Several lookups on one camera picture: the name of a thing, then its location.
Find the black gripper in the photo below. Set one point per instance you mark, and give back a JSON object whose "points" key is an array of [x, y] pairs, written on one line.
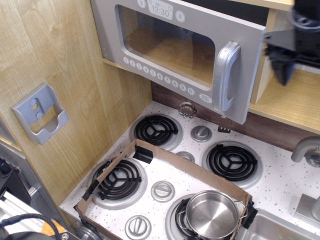
{"points": [[299, 45]]}

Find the silver microwave door handle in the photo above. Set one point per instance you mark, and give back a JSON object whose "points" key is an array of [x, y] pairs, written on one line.
{"points": [[222, 69]]}

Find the silver toy microwave door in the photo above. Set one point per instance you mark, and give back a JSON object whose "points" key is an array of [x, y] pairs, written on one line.
{"points": [[175, 43]]}

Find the wooden shelf board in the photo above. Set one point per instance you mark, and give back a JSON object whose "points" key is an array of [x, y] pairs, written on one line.
{"points": [[296, 105]]}

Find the grey toy faucet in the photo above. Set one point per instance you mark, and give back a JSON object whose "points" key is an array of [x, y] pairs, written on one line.
{"points": [[308, 148]]}

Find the hanging metal spatula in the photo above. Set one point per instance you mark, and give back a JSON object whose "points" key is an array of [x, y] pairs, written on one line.
{"points": [[224, 125]]}

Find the back silver stove knob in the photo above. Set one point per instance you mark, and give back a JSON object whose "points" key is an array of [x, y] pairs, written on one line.
{"points": [[201, 134]]}

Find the silver stove knob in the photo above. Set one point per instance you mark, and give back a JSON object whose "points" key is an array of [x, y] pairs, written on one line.
{"points": [[201, 134], [138, 227], [162, 191], [186, 155]]}

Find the hanging metal strainer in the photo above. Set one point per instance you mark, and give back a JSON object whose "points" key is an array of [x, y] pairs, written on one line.
{"points": [[187, 110]]}

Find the back right black burner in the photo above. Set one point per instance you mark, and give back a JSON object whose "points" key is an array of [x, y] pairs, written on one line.
{"points": [[233, 162]]}

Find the black burner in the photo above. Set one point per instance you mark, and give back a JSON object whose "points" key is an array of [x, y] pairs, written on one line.
{"points": [[233, 162], [123, 181], [155, 129], [181, 222]]}

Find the middle silver stove knob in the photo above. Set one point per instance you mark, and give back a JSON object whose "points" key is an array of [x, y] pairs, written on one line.
{"points": [[186, 155]]}

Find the back left black burner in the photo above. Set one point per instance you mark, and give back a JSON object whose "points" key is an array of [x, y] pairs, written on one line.
{"points": [[155, 129]]}

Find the stainless steel sink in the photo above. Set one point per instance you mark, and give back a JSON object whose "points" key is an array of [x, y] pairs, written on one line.
{"points": [[262, 225]]}

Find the stainless steel pot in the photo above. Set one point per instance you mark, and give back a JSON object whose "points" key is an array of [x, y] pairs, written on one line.
{"points": [[214, 215]]}

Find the centre silver stove knob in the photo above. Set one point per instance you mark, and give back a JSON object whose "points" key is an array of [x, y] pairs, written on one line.
{"points": [[162, 191]]}

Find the front right black burner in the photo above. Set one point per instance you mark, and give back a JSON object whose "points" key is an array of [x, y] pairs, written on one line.
{"points": [[181, 222]]}

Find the front left black burner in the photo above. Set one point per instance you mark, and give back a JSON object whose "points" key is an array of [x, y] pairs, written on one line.
{"points": [[123, 181]]}

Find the front silver stove knob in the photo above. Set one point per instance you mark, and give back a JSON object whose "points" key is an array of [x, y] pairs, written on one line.
{"points": [[138, 227]]}

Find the brown cardboard frame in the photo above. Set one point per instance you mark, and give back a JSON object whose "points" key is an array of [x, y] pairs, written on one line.
{"points": [[107, 218]]}

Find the grey faucet handle base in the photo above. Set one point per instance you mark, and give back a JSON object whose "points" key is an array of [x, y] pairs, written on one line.
{"points": [[308, 210]]}

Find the grey wall phone holder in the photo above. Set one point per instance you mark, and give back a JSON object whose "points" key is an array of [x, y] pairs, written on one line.
{"points": [[32, 107]]}

